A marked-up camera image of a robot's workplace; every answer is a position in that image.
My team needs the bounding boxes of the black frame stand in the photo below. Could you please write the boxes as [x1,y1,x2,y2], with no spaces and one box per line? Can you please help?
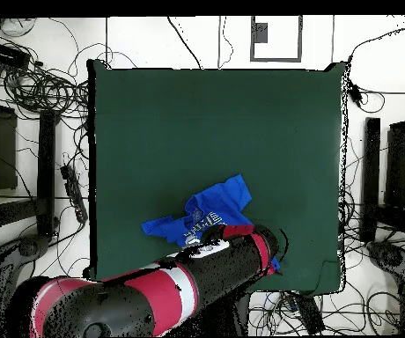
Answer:
[0,78,58,247]
[359,89,405,244]

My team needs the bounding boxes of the black power strip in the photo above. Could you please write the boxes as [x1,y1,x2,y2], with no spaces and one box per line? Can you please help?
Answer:
[288,292,326,336]
[60,164,90,224]

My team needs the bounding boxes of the black power adapter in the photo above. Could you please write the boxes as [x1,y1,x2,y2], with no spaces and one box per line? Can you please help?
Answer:
[346,79,365,108]

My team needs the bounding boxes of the dark green table cloth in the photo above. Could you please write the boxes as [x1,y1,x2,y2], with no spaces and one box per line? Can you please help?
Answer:
[86,58,348,297]

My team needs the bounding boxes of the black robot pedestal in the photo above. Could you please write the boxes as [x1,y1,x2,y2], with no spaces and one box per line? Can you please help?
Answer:
[202,291,251,337]

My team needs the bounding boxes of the black electronics box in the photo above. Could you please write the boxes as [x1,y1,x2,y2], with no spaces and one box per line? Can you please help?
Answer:
[0,40,32,70]

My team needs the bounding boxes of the blue printed t-shirt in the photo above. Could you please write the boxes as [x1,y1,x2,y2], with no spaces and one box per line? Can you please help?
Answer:
[140,173,282,273]

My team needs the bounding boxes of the grey square frame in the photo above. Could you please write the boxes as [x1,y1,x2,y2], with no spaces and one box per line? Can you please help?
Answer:
[249,14,304,63]

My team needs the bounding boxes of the tangled black cables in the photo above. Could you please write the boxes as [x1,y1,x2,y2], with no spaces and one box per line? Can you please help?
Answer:
[0,17,92,122]
[247,189,401,336]

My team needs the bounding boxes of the grey wheeled base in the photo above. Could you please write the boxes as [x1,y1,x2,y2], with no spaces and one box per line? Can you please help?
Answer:
[0,233,52,318]
[365,240,405,295]

